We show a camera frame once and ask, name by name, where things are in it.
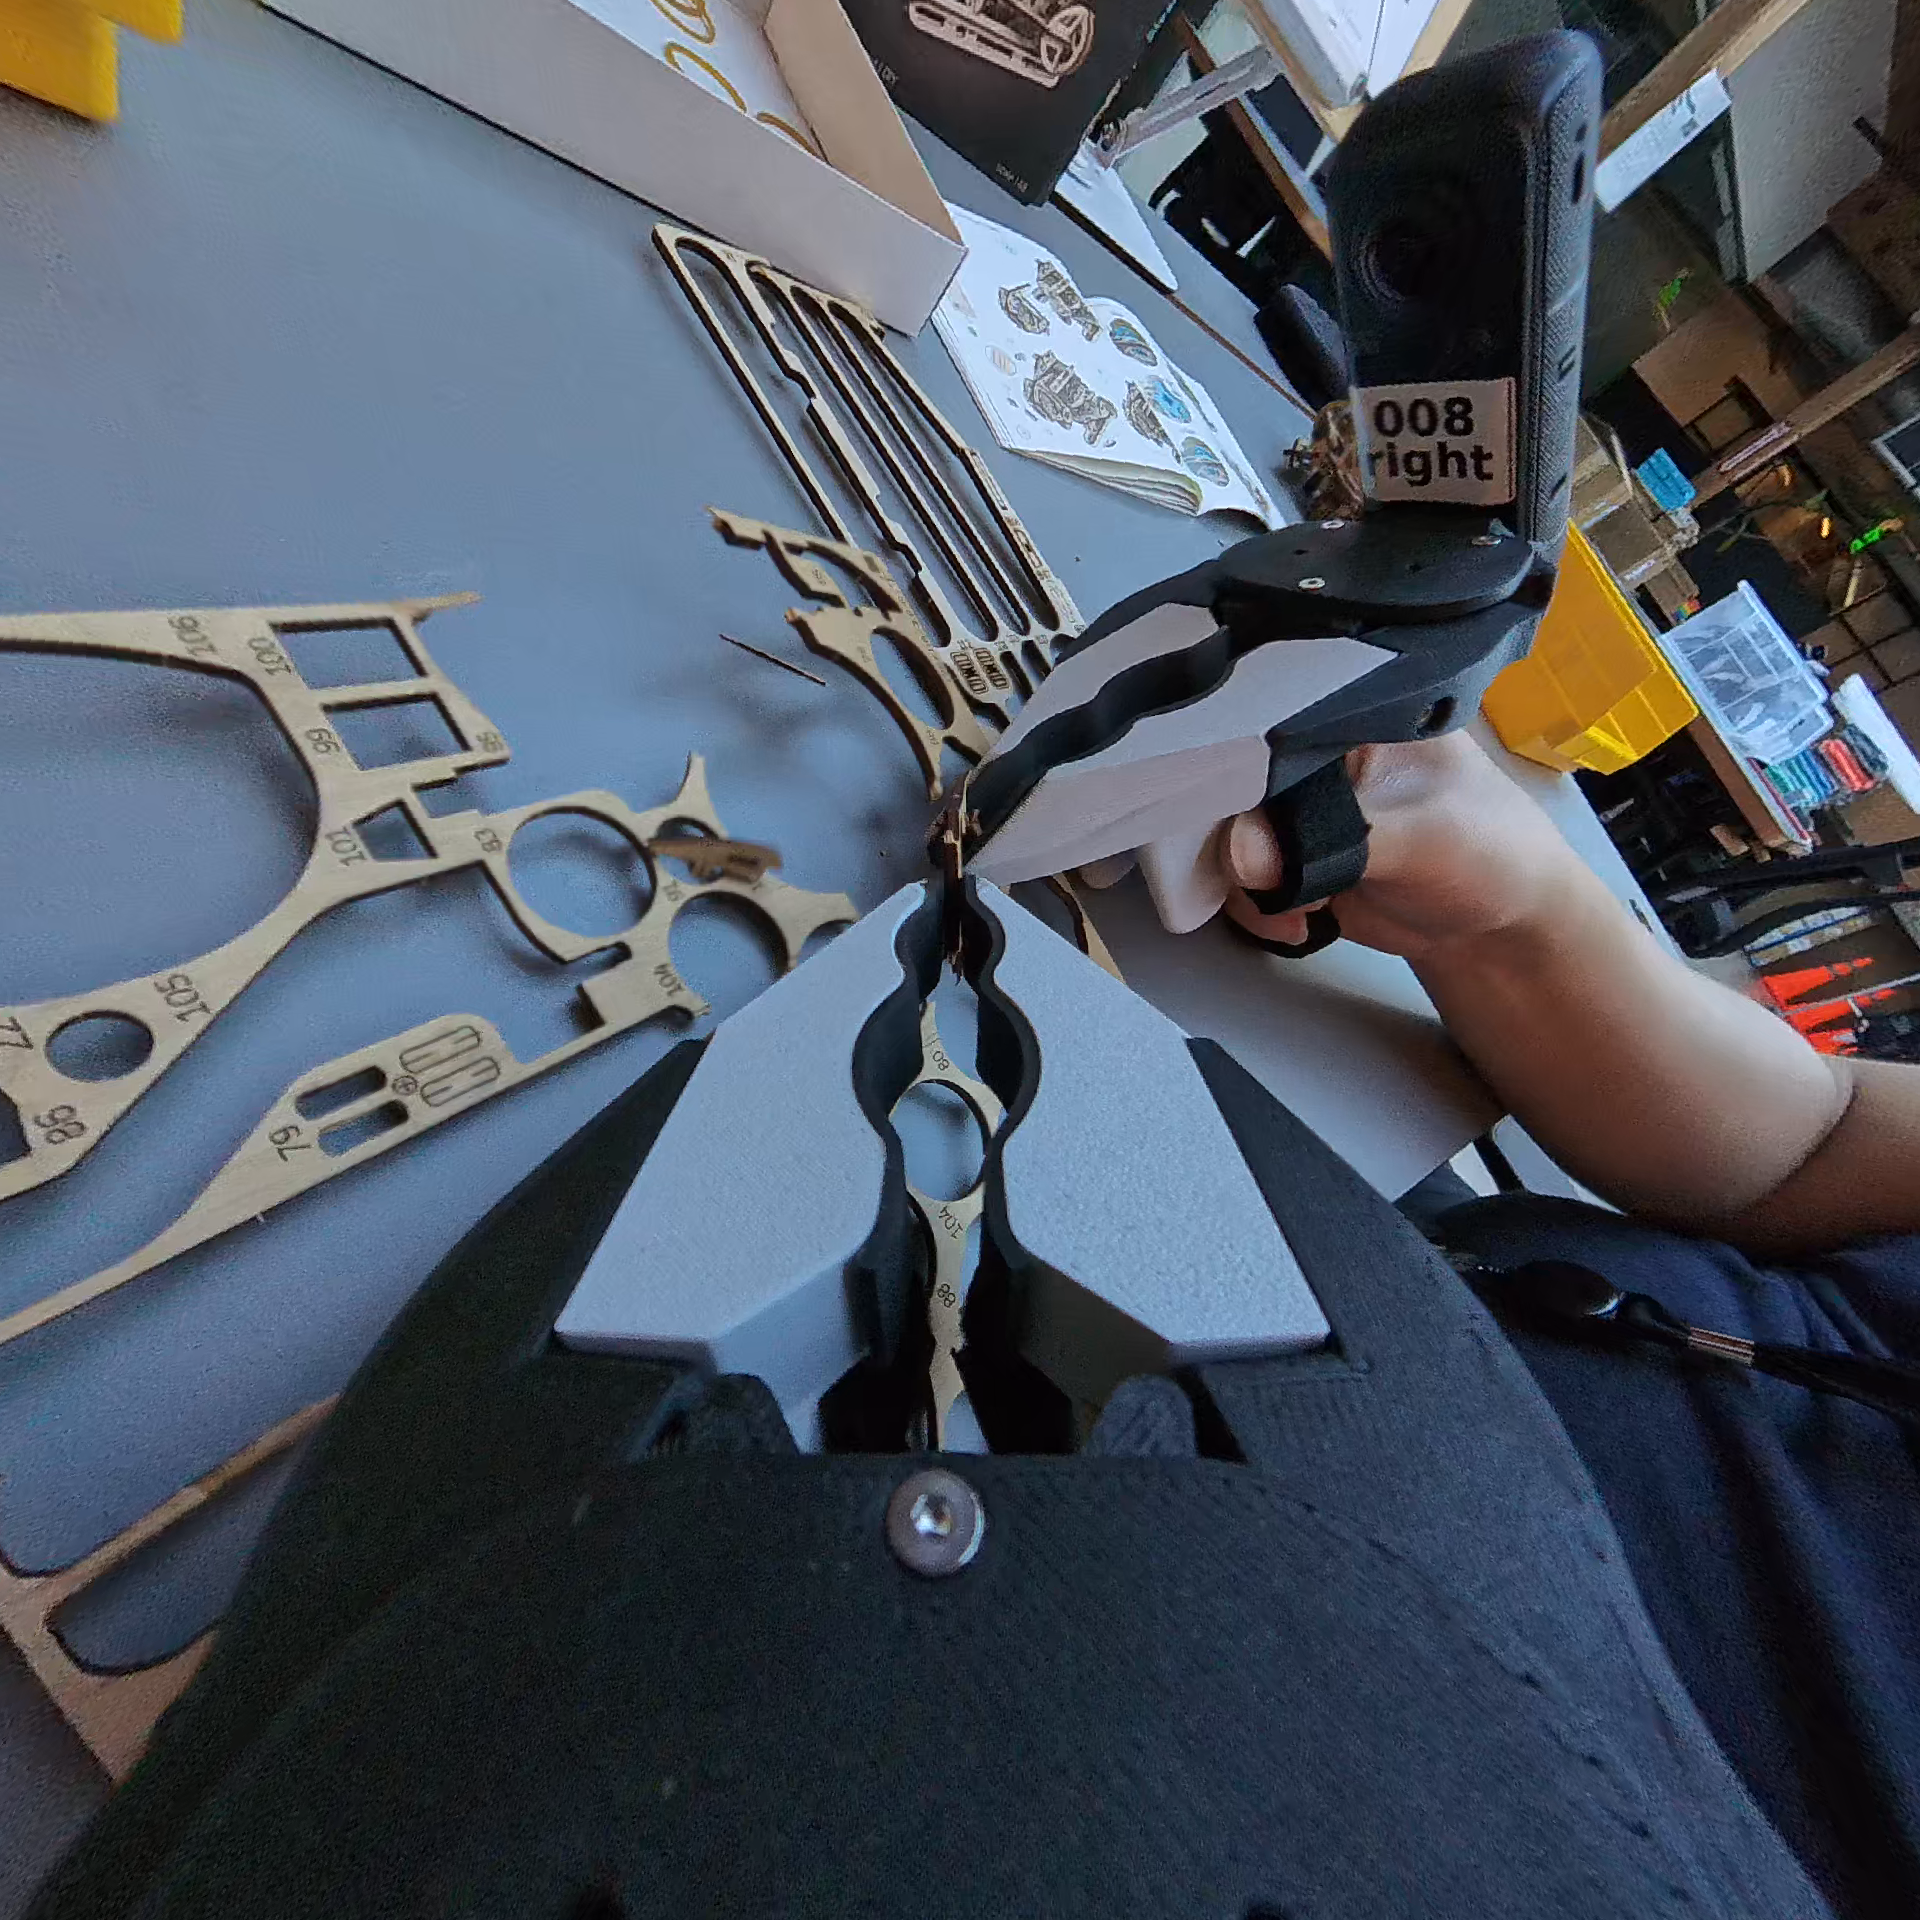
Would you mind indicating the person's right forearm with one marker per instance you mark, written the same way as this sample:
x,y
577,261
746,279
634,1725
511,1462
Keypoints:
x,y
1650,1080

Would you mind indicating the wooden sheet with long slots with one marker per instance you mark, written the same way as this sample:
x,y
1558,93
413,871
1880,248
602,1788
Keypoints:
x,y
972,668

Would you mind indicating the white panel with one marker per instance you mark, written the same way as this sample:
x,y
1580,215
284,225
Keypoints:
x,y
1118,225

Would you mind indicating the clear plastic container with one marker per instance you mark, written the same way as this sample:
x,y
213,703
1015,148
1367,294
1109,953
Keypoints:
x,y
1748,676

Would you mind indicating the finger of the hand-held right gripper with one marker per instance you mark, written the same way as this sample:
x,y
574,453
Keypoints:
x,y
1126,676
1141,804

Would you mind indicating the wooden sheet fragment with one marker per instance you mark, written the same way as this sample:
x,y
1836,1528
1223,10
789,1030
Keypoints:
x,y
943,1319
833,645

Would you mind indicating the wooden parts sheet frame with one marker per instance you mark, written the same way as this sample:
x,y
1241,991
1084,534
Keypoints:
x,y
89,1694

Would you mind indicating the thin wooden stick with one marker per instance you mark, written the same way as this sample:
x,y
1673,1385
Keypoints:
x,y
773,662

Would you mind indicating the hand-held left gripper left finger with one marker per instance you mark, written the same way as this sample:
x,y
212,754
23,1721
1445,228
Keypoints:
x,y
735,1185

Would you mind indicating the black metal frame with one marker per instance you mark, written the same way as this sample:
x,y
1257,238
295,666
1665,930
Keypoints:
x,y
1800,886

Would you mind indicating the instruction booklet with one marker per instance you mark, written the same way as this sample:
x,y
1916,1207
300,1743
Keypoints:
x,y
1079,434

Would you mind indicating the wooden tracked model chassis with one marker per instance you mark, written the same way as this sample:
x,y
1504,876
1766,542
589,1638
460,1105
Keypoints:
x,y
1324,464

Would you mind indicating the wooden sheet with round holes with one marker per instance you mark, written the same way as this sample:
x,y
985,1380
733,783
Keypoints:
x,y
464,839

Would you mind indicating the person's right hand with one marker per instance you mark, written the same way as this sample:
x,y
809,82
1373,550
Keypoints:
x,y
1434,856

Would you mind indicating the pack of coloured markers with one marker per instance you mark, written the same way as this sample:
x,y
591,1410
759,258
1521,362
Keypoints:
x,y
1830,774

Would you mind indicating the instruction sheet on clipboard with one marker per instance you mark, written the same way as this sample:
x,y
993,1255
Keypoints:
x,y
1319,44

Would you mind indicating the black model kit box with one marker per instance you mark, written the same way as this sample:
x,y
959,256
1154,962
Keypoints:
x,y
930,89

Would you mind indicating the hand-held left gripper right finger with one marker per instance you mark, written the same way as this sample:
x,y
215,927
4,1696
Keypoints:
x,y
1172,1185

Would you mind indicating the yellow plastic bin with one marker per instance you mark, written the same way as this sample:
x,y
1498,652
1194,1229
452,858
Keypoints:
x,y
1590,676
77,60

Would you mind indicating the white adjustable stand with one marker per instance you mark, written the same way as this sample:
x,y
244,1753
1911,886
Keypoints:
x,y
1184,98

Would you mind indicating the person's navy shirt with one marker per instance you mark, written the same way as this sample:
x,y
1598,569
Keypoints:
x,y
1725,1575

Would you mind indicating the white cardboard box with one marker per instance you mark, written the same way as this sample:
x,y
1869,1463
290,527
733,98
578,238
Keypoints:
x,y
525,89

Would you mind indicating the small wooden part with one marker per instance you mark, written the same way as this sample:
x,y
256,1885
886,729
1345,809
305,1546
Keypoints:
x,y
720,858
949,839

